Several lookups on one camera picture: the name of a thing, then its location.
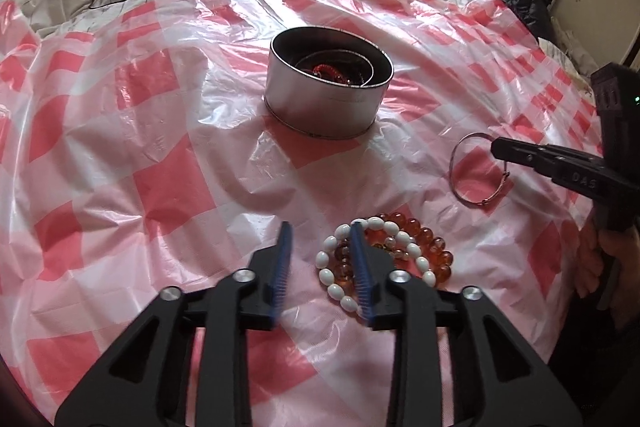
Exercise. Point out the round metal tin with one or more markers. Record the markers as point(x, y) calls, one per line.
point(320, 107)

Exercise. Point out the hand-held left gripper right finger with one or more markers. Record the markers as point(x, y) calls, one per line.
point(361, 277)

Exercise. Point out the person's right hand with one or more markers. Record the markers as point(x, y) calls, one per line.
point(590, 257)

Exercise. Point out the red checkered plastic sheet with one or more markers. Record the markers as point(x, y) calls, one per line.
point(150, 157)

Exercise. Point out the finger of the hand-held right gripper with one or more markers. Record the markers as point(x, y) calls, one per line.
point(550, 162)

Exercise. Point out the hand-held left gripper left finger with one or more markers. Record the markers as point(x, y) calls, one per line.
point(285, 257)

